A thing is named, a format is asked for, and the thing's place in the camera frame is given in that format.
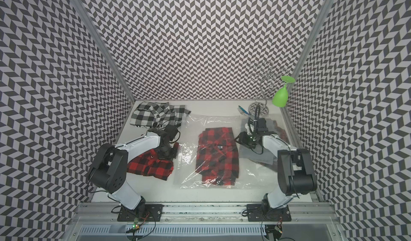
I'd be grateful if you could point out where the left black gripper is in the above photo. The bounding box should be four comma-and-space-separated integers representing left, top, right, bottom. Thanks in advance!
157, 143, 179, 161

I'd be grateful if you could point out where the red black plaid shirt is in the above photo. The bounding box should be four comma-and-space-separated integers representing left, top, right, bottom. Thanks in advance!
127, 148, 176, 181

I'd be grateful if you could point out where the clear plastic vacuum bag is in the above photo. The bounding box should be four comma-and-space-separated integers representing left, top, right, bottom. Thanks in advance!
174, 115, 277, 189

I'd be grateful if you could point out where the black white plaid shirt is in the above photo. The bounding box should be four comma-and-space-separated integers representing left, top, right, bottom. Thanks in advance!
130, 102, 191, 129

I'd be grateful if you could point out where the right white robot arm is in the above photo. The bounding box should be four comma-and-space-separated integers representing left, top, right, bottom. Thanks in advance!
235, 131, 317, 211

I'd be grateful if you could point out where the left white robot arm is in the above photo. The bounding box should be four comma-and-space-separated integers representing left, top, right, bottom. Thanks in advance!
87, 130, 178, 210

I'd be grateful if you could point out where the grey folded cloth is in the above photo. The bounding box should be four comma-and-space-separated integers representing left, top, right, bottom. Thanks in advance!
239, 118, 280, 171

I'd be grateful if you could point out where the dark plaid cloth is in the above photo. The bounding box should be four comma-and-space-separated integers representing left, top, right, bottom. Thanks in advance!
258, 120, 289, 172

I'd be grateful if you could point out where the green plastic wine glass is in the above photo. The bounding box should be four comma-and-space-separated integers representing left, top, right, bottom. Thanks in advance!
272, 76, 295, 108

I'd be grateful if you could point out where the left small circuit board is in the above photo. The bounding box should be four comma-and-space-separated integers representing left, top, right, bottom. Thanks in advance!
132, 219, 141, 230

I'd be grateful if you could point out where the small circuit board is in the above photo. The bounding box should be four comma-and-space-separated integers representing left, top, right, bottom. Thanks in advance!
264, 225, 283, 241
132, 219, 141, 230

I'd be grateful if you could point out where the right small circuit board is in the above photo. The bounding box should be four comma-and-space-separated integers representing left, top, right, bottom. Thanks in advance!
264, 225, 283, 241

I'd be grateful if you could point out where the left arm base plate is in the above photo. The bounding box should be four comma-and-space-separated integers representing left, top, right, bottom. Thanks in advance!
117, 204, 164, 222

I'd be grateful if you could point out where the metal wire glass rack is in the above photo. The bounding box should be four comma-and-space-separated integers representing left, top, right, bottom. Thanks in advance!
248, 61, 288, 116

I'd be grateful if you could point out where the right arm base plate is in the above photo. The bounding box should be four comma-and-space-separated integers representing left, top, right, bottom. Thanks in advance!
242, 204, 292, 222

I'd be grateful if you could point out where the aluminium front rail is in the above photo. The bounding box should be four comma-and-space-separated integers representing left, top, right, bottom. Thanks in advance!
71, 202, 340, 225

